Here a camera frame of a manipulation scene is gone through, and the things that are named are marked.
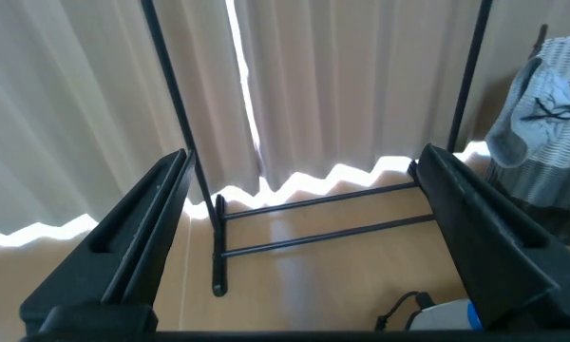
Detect pale grey shorts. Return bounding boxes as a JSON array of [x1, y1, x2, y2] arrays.
[[484, 55, 570, 169]]

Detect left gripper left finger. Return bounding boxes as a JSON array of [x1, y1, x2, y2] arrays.
[[19, 148, 197, 333]]

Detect black clothes rack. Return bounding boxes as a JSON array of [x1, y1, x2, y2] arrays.
[[140, 0, 495, 298]]

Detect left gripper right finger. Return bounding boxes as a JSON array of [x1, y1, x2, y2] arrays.
[[415, 142, 570, 332]]

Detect white laundry basket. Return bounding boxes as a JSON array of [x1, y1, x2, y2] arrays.
[[484, 23, 570, 246]]

